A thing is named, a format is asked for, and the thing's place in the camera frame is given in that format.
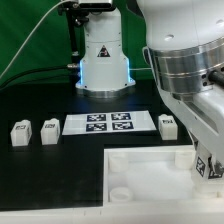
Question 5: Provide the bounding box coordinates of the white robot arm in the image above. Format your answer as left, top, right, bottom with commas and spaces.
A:
76, 0, 224, 178

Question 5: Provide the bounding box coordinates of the white marker sheet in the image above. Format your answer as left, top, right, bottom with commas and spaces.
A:
62, 111, 156, 135

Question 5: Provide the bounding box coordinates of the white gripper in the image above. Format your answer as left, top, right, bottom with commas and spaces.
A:
158, 88, 224, 180

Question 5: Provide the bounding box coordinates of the white cable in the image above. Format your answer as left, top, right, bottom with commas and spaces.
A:
129, 67, 153, 72
0, 0, 73, 81

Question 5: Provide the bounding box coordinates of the white cable right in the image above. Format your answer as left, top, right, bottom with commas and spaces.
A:
129, 67, 153, 72

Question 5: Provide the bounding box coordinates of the white square tabletop part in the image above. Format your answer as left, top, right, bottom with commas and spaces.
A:
103, 145, 220, 204

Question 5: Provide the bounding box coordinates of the black cable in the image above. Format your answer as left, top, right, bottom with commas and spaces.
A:
0, 63, 81, 93

